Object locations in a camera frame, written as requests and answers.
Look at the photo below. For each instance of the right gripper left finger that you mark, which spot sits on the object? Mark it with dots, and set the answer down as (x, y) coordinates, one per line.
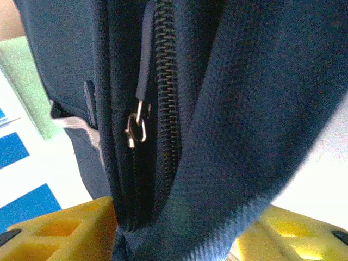
(89, 239)

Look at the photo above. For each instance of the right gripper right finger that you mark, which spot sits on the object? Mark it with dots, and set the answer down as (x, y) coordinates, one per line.
(272, 244)

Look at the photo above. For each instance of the navy blue backpack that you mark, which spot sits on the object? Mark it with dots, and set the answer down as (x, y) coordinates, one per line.
(244, 108)

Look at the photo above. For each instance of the mint green zip case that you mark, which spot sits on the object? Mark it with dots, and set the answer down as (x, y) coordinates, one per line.
(24, 81)

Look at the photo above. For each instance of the narrow blue wall poster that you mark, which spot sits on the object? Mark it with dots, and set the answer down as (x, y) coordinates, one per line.
(12, 150)

